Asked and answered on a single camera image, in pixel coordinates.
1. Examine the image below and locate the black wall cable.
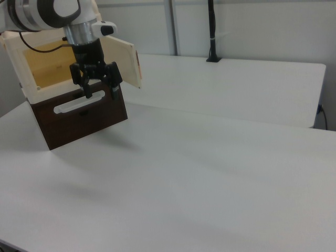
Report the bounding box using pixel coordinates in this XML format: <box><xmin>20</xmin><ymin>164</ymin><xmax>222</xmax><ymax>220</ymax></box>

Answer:
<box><xmin>317</xmin><ymin>104</ymin><xmax>329</xmax><ymax>130</ymax></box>

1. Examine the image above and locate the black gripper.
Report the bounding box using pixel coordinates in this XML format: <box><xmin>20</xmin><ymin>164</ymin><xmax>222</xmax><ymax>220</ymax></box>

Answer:
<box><xmin>69</xmin><ymin>38</ymin><xmax>123</xmax><ymax>100</ymax></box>

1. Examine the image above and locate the cream cabinet door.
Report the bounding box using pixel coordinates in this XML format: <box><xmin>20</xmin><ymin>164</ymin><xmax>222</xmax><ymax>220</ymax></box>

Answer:
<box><xmin>99</xmin><ymin>35</ymin><xmax>144</xmax><ymax>90</ymax></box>

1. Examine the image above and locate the black clamped pole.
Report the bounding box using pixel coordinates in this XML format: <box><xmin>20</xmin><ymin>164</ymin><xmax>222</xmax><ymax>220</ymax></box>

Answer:
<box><xmin>205</xmin><ymin>0</ymin><xmax>223</xmax><ymax>64</ymax></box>

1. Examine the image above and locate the white drawer handle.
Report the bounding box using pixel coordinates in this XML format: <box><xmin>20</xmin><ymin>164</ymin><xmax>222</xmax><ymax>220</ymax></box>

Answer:
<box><xmin>53</xmin><ymin>90</ymin><xmax>106</xmax><ymax>115</ymax></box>

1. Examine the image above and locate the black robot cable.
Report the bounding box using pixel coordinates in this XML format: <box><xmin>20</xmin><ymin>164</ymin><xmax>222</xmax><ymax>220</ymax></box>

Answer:
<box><xmin>17</xmin><ymin>31</ymin><xmax>73</xmax><ymax>54</ymax></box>

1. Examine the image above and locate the cream plastic cabinet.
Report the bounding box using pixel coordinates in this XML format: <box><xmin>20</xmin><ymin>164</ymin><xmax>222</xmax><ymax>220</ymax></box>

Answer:
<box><xmin>0</xmin><ymin>30</ymin><xmax>111</xmax><ymax>104</ymax></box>

